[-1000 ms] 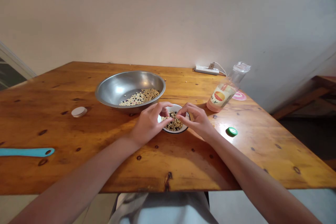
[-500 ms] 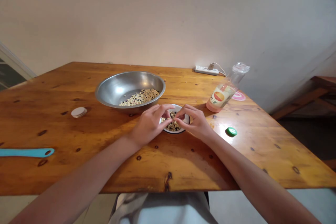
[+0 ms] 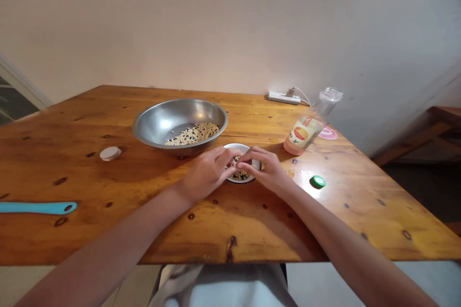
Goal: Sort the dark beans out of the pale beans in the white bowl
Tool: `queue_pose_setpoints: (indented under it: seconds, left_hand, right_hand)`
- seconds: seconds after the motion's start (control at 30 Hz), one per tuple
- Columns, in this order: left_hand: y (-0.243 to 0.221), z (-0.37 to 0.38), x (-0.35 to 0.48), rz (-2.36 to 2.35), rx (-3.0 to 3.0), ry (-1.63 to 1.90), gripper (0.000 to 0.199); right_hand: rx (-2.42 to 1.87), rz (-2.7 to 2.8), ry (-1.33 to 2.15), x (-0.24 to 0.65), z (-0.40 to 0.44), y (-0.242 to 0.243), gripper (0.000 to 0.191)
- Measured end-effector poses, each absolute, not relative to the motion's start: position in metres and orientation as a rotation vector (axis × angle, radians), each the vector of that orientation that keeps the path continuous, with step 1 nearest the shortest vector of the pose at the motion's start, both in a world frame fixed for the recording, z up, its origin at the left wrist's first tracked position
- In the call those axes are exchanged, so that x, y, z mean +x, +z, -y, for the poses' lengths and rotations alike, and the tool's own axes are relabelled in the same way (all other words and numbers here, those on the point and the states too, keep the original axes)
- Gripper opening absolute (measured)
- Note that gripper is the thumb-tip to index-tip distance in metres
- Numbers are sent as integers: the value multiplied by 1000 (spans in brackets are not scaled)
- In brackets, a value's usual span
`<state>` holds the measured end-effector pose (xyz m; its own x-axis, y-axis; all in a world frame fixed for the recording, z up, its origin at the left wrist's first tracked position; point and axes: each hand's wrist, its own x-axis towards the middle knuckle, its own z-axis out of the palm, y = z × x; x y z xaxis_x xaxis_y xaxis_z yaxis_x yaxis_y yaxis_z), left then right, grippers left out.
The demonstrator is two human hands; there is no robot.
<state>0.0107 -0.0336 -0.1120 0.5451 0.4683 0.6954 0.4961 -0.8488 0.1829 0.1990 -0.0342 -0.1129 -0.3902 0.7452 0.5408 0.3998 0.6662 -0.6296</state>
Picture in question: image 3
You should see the large stainless steel bowl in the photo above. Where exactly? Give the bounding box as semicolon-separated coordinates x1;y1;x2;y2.
132;98;230;159

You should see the small white bowl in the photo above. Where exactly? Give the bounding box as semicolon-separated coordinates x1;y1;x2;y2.
220;143;266;185

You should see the white plug with cable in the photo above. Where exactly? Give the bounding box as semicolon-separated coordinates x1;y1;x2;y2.
286;86;312;106

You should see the person's left hand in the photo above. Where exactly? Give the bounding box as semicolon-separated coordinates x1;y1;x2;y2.
179;146;239;208

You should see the person's body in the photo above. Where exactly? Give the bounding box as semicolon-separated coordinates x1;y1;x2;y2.
149;263;298;307

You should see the white power strip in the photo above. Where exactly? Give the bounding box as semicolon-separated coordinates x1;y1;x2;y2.
267;91;302;106

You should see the blue spatula handle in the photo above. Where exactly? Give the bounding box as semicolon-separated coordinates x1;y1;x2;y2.
0;201;78;215

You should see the window with white frame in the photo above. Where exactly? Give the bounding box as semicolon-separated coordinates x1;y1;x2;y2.
0;54;53;126

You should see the clear plastic bottle orange label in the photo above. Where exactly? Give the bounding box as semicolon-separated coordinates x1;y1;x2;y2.
283;86;344;157

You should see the pink round sticker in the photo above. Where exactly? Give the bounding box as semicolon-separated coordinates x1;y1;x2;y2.
318;126;339;140

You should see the pile of mixed beans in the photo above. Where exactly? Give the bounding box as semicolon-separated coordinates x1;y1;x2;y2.
165;122;220;147

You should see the person's right hand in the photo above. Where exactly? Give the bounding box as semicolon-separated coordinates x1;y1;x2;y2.
237;145;290;196

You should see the wooden bench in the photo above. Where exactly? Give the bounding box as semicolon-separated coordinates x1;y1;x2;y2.
373;106;461;168

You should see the heap of beans in small bowl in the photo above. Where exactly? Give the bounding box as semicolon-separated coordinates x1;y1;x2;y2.
227;155;253;182

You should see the round silver lid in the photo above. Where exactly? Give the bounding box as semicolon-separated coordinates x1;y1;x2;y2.
99;146;122;162

